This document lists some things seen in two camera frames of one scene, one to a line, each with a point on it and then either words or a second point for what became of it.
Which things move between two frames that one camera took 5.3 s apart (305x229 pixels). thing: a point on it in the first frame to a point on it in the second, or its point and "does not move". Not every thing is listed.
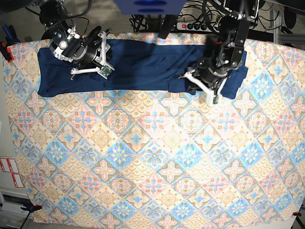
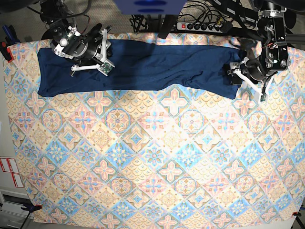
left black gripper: [68, 46] does not move
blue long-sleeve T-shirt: [128, 66] does not move
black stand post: [168, 23] does not move
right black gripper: [208, 72] to [250, 72]
